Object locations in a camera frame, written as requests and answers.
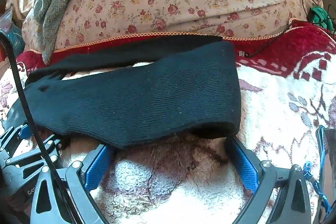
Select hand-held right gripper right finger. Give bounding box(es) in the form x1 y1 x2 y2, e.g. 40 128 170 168
224 136 319 224

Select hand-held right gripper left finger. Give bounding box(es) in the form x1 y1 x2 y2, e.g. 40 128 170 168
30 145 114 224

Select black pants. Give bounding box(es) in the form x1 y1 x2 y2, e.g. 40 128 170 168
8 35 242 149

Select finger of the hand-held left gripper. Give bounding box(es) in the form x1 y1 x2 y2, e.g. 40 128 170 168
0 124 32 159
8 135 70 170

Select dark teal box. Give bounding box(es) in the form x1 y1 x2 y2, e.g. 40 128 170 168
4 25 25 53

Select thin black plug cable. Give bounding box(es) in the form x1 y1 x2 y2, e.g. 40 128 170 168
238 0 319 58

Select grey fleece cloth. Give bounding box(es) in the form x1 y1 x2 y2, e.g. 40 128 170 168
34 0 101 65

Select red and white floral blanket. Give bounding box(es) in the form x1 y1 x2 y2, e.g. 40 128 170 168
0 18 336 224

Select green cloth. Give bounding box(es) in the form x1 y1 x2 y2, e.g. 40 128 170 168
308 5 332 30

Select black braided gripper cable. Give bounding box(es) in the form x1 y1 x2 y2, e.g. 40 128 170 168
0 33 78 224

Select brown bag with blue trim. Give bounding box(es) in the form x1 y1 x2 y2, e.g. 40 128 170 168
303 126 336 224

